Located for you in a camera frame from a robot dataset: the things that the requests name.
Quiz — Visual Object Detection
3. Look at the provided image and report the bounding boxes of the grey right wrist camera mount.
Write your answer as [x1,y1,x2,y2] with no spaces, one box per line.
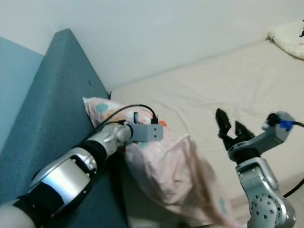
[228,111,296,163]

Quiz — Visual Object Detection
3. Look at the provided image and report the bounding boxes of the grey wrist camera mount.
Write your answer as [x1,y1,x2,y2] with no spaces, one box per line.
[228,111,296,163]
[125,111,164,143]

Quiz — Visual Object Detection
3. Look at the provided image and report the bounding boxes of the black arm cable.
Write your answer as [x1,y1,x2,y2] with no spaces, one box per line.
[99,104,160,132]
[278,119,304,198]

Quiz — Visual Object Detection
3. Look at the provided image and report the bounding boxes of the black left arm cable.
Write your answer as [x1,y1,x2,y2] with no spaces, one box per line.
[99,104,160,132]

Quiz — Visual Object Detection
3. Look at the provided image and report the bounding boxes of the cream quilt with cartoon print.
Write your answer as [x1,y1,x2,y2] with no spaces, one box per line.
[267,19,304,60]

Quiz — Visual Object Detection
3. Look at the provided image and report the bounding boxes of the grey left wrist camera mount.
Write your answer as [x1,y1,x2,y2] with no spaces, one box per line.
[125,111,164,143]

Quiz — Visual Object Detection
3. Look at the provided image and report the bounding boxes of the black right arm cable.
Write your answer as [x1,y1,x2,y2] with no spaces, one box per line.
[278,119,304,198]

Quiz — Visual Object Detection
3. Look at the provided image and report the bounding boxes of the mattress with beige sheet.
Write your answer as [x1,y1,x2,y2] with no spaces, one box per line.
[109,38,304,205]

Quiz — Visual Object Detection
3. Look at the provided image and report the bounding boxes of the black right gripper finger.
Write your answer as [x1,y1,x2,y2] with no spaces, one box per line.
[235,121,257,141]
[216,108,234,139]

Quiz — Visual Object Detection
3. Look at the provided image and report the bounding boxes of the pink pillow with orange print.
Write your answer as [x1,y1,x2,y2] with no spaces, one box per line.
[83,96,243,228]

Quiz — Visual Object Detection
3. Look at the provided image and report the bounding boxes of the blue-grey fabric headboard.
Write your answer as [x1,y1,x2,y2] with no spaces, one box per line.
[0,28,126,228]

